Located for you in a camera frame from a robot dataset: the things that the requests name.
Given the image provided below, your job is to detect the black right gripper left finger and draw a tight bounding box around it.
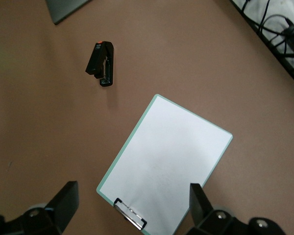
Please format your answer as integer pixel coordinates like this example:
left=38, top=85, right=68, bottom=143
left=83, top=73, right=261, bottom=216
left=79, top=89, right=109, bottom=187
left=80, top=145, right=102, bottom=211
left=22, top=181, right=79, bottom=235

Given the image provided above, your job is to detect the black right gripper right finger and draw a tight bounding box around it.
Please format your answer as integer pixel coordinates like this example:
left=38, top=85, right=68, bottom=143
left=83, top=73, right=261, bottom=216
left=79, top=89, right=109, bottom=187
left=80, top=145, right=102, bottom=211
left=188, top=183, right=236, bottom=235

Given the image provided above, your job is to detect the silver laptop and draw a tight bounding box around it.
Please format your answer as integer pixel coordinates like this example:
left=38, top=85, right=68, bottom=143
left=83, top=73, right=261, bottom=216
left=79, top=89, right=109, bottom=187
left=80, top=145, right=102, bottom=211
left=45, top=0, right=94, bottom=25

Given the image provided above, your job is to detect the mint clipboard with white paper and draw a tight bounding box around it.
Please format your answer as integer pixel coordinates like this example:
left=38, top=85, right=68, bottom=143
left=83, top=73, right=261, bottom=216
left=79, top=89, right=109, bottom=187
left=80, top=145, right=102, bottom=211
left=96, top=94, right=234, bottom=235

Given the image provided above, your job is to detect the black stapler with red end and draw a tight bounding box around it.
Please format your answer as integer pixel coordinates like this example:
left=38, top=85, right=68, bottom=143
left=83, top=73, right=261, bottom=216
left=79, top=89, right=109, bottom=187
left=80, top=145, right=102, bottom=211
left=85, top=40, right=115, bottom=87

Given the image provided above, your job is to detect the black cable tangle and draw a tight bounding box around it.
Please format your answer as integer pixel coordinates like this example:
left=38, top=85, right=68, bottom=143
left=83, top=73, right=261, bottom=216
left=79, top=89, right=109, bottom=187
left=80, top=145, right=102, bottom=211
left=237, top=0, right=294, bottom=64

